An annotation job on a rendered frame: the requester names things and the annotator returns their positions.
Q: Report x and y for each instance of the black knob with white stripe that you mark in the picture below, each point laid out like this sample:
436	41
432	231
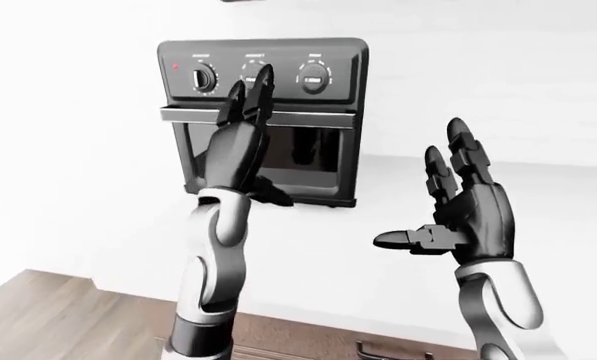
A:
202	78

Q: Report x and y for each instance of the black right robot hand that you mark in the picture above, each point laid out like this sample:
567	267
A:
483	213

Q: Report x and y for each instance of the brown wooden cabinet drawer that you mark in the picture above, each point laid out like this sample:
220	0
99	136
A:
303	339

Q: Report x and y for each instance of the black knob with white label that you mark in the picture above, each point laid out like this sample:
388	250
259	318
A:
314	78

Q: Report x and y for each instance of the black glass toaster oven door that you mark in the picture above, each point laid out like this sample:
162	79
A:
308	153

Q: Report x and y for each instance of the black toaster oven body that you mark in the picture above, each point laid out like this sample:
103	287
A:
328	75

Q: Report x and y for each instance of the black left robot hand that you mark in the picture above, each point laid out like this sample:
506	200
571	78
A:
233	150

